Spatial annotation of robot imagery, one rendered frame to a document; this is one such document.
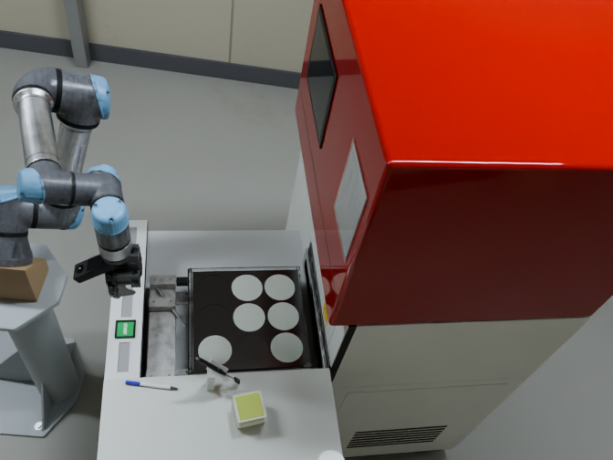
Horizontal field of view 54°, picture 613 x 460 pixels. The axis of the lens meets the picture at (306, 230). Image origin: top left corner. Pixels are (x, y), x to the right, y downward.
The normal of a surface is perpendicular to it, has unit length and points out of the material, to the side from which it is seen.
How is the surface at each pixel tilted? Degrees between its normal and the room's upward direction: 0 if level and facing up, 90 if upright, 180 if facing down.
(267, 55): 90
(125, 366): 0
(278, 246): 0
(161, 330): 0
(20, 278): 90
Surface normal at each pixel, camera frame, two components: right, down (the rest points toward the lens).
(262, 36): -0.04, 0.79
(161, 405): 0.15, -0.61
